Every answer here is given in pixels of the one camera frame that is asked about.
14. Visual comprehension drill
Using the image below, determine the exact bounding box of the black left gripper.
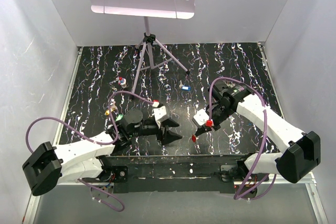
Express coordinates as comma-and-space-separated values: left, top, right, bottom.
129, 118, 182, 144

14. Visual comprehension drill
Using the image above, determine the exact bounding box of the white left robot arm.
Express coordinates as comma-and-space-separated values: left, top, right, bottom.
22, 107, 182, 196

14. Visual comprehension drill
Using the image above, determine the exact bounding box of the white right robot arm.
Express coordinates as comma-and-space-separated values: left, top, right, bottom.
193, 81, 321, 183

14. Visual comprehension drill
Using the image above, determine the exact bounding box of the blue key tag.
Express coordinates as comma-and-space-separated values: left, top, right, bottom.
179, 84, 191, 91

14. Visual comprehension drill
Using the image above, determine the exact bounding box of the green key tag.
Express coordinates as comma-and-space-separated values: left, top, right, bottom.
115, 114, 123, 122

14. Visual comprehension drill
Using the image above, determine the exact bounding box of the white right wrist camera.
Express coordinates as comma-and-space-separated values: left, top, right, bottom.
192, 109, 213, 128

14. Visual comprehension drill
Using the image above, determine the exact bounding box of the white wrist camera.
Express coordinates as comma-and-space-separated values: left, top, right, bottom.
152, 100, 169, 127
192, 109, 213, 128

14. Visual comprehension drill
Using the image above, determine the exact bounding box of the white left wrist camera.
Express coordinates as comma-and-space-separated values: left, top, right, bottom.
152, 100, 169, 127

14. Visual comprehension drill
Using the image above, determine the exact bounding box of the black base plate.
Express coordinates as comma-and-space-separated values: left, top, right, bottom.
99, 155, 271, 195

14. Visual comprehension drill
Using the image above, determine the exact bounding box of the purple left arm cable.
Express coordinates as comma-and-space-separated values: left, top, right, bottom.
25, 90, 155, 212

